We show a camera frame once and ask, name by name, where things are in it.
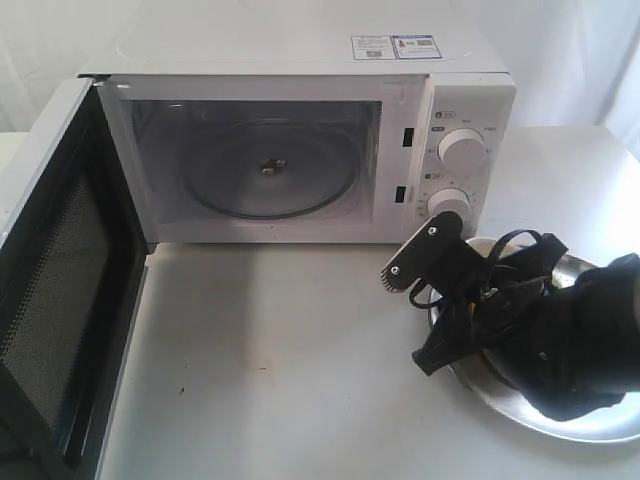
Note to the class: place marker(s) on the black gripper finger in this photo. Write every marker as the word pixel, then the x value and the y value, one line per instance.
pixel 437 352

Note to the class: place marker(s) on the black gripper finger with white pad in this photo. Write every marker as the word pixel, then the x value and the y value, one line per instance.
pixel 420 252

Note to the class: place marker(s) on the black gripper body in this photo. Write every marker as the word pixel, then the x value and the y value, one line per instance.
pixel 509 305

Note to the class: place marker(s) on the white microwave door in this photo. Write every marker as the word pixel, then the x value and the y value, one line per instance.
pixel 73 257

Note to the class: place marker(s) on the cream ceramic bowl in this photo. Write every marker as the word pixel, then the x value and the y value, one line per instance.
pixel 482 247

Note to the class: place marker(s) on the glass microwave turntable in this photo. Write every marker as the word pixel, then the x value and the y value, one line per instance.
pixel 272 169

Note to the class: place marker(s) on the white warning label sticker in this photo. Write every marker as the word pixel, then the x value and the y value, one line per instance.
pixel 395 47

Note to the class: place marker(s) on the white microwave oven body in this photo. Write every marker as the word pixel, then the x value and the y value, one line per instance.
pixel 168 96

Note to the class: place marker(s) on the lower white timer knob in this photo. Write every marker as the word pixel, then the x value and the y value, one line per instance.
pixel 450 200

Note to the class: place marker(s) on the upper white power knob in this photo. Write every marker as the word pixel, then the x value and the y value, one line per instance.
pixel 462 148

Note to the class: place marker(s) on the round steel tray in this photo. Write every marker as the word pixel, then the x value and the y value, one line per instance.
pixel 565 415

